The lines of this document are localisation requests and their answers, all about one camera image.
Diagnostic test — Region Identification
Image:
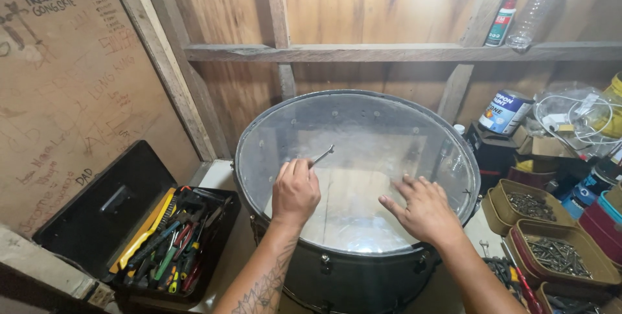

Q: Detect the person's right hand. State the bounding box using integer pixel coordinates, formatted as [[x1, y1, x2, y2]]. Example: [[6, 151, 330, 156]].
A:
[[378, 174, 465, 250]]

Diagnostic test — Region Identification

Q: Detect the person's left hand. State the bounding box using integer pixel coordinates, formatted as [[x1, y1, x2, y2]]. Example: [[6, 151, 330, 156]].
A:
[[271, 157, 322, 226]]

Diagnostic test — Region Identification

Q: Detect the small steel wrench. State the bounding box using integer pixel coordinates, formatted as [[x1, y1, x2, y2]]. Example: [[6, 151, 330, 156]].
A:
[[311, 144, 335, 167]]

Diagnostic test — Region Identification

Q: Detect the black bass drum clear head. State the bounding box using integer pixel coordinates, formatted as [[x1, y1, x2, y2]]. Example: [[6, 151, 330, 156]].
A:
[[232, 89, 482, 314]]

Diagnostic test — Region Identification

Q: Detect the pile of hand tools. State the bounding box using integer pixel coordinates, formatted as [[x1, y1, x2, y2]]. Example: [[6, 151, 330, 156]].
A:
[[109, 186, 234, 295]]

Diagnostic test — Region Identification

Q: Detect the black box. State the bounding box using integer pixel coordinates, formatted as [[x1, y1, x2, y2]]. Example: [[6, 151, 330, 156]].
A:
[[464, 122, 519, 194]]

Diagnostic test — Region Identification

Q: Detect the black plastic toolbox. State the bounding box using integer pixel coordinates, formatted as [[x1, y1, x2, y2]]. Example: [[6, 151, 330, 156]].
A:
[[32, 139, 243, 306]]

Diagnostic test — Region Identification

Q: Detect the blue white paint can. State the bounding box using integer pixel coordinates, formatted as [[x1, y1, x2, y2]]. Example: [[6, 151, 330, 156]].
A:
[[478, 89, 535, 136]]

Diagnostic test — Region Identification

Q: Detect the pile of dark screws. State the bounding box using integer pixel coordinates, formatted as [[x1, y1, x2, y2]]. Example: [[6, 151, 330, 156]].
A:
[[506, 192, 558, 222]]

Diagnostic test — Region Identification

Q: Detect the small cardboard box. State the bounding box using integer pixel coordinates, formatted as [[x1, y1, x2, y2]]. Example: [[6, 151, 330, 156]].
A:
[[514, 126, 578, 159]]

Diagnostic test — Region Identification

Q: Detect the white green sealant tube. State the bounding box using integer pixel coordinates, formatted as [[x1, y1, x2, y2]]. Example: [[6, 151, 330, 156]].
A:
[[484, 0, 520, 48]]

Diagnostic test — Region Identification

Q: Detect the pile of grey nails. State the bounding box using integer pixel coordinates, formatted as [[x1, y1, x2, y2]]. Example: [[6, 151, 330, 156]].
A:
[[524, 235, 593, 280]]

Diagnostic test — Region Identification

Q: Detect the clear empty plastic bottle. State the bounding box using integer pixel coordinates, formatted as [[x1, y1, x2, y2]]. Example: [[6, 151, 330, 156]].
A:
[[505, 0, 568, 52]]

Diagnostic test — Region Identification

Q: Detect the blue spray can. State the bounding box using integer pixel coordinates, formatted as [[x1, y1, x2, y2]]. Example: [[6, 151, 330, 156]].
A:
[[560, 157, 619, 220]]

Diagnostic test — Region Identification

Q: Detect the tan tray of dark tools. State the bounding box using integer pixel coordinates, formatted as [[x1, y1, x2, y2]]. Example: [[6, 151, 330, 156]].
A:
[[535, 282, 622, 314]]

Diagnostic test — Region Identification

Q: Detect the maroon plastic container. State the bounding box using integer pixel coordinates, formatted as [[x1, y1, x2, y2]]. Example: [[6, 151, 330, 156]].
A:
[[578, 200, 622, 265]]

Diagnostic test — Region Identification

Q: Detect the tan tray red rim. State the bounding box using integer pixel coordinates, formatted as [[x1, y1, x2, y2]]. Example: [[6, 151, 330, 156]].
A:
[[504, 219, 622, 289]]

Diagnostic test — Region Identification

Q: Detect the teal plastic container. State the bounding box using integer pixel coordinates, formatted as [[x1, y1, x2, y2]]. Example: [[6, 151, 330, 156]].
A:
[[596, 190, 622, 224]]

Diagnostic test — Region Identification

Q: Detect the yellow plastic jar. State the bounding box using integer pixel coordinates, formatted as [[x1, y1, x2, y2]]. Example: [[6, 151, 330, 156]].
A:
[[592, 71, 622, 140]]

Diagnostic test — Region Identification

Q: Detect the beige wall socket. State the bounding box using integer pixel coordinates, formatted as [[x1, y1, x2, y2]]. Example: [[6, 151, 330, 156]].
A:
[[86, 284, 116, 308]]

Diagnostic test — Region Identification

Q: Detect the red-handled tool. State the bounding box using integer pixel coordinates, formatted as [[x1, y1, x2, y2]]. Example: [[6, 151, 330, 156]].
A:
[[514, 265, 544, 314]]

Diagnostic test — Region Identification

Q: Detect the plastic bag of white cables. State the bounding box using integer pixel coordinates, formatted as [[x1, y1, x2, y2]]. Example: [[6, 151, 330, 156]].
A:
[[533, 81, 622, 160]]

